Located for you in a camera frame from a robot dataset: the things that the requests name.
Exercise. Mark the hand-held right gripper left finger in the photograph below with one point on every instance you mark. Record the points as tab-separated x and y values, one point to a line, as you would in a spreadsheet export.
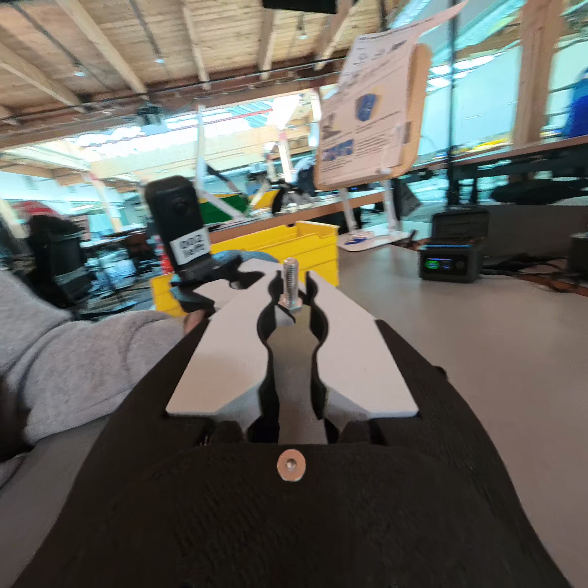
220	367

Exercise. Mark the wooden support post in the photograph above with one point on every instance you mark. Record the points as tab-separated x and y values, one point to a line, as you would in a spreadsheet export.
535	69

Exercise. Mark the black power station with display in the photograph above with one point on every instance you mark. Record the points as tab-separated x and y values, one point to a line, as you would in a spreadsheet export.
452	264

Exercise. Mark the dark-framed wooden desk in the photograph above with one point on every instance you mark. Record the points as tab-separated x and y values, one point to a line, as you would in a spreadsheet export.
505	155

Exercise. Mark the green plastic bin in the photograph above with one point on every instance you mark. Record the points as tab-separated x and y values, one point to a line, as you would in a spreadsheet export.
216	211

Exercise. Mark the black tripod pole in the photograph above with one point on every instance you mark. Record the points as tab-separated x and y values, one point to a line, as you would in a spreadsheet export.
454	92

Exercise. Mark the black office chair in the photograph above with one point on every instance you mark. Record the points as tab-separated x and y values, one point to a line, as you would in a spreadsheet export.
59	257

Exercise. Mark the blue storage bins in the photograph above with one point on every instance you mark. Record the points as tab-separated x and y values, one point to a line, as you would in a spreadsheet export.
579	105

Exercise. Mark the silver hex bolt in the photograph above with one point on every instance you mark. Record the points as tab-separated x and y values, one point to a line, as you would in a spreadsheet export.
290	280

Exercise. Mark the person's left forearm grey sleeve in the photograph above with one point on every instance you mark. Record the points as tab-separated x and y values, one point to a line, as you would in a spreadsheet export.
92	358

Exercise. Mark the yellow plastic bin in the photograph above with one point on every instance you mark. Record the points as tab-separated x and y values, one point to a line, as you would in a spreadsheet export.
317	248

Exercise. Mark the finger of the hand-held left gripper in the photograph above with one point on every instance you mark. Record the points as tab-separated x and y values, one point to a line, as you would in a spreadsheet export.
218	298
262	266

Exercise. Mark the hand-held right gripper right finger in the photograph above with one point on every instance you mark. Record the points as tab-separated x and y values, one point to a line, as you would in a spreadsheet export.
363	367

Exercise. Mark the person's left hand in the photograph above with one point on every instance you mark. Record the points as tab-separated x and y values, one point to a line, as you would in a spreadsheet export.
193	321

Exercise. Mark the printed poster board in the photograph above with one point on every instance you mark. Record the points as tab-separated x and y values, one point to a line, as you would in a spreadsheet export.
363	119

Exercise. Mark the dark hard case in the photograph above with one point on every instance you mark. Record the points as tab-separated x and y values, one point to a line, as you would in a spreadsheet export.
459	225

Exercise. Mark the long wooden desk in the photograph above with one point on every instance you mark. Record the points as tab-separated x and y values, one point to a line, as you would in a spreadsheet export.
321	205

